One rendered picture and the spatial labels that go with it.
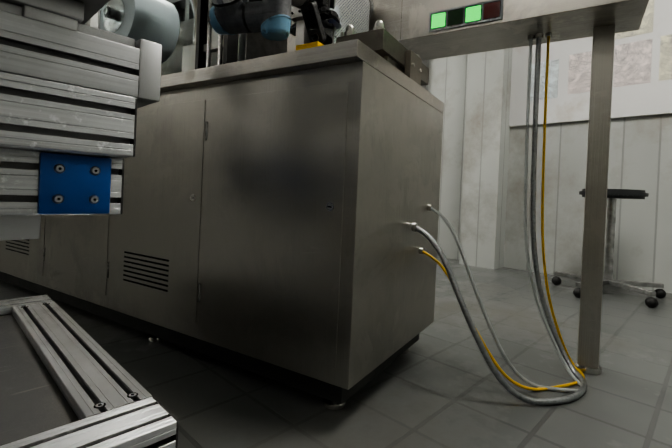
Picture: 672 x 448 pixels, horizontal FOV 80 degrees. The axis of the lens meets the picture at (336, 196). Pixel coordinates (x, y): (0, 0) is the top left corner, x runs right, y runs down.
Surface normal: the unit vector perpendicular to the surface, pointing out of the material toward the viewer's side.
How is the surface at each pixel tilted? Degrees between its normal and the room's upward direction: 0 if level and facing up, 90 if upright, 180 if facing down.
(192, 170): 90
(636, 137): 90
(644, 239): 90
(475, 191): 90
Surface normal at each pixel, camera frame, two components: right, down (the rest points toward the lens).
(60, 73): 0.72, 0.04
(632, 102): -0.69, -0.03
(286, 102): -0.52, -0.02
